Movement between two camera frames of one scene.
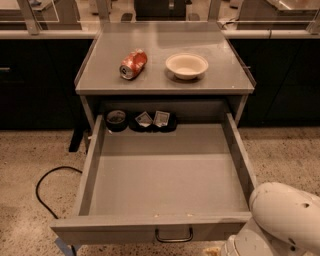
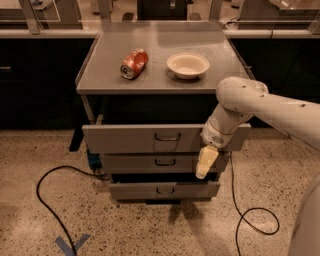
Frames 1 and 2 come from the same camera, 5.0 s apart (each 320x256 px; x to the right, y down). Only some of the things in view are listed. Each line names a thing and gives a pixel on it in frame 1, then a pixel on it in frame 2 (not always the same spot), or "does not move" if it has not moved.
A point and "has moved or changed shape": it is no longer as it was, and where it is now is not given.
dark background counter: x=38 y=70 does not move
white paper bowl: x=186 y=66 does not move
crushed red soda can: x=133 y=64 does not move
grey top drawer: x=159 y=184 has moved or changed shape
